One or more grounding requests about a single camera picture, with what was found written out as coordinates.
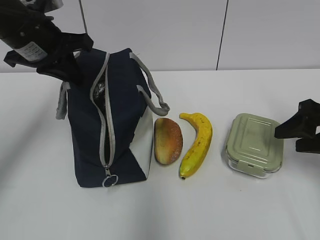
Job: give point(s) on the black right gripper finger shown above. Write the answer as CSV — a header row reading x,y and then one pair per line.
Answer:
x,y
302,124
304,145

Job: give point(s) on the green lid glass container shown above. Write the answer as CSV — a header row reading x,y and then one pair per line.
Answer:
x,y
251,146

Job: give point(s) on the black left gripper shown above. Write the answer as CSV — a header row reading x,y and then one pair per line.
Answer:
x,y
32,35

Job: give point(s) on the navy blue lunch bag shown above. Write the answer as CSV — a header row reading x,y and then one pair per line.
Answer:
x,y
111,118

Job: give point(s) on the yellow banana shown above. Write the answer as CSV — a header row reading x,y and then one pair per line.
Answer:
x,y
197,153

